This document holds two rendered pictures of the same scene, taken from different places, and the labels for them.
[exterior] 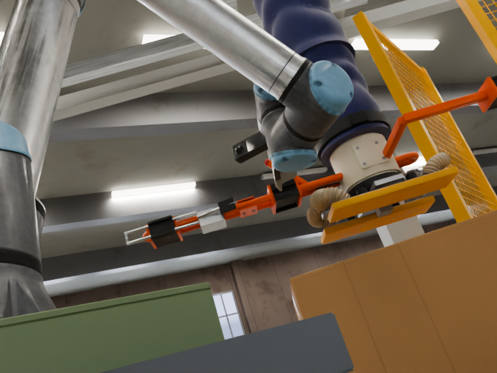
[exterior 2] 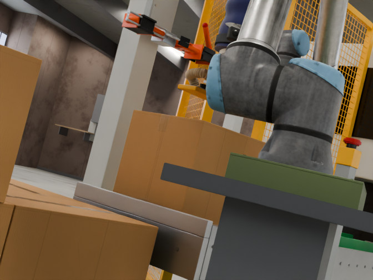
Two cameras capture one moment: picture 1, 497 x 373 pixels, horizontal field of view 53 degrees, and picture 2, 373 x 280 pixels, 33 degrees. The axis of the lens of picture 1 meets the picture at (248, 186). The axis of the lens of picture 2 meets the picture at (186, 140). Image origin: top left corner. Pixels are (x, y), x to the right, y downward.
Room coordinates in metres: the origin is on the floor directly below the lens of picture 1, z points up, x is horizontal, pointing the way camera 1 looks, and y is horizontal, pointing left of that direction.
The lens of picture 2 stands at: (-0.49, 1.62, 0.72)
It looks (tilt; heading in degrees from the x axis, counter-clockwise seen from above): 4 degrees up; 316
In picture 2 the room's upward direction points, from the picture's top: 14 degrees clockwise
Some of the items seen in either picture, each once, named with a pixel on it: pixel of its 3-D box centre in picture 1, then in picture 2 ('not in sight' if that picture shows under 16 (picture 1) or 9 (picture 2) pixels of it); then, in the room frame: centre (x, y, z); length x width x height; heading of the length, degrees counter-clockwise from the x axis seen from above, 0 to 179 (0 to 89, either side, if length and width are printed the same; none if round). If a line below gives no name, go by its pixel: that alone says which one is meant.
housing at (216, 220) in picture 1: (211, 220); (164, 38); (1.29, 0.13, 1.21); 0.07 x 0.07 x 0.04; 6
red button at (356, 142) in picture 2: not in sight; (352, 144); (0.86, -0.58, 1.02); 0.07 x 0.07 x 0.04
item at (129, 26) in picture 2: (164, 232); (138, 24); (1.28, 0.26, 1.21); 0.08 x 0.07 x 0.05; 96
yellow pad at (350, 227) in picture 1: (374, 215); (211, 94); (1.43, -0.33, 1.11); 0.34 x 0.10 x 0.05; 96
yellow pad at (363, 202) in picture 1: (389, 189); not in sight; (1.24, -0.35, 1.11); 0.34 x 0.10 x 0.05; 96
